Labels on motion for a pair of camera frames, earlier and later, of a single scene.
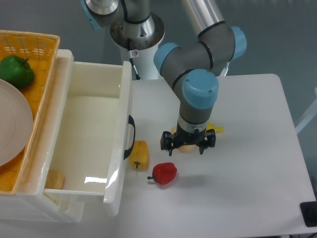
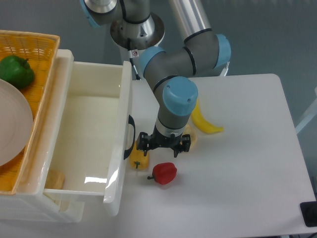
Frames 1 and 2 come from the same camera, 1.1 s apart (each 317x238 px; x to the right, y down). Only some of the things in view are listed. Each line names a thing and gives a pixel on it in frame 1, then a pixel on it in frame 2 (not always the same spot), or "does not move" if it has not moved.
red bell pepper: x=163 y=173 does not move
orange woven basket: x=40 y=50 does not move
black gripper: x=181 y=138 -> x=158 y=140
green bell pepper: x=16 y=71 does not move
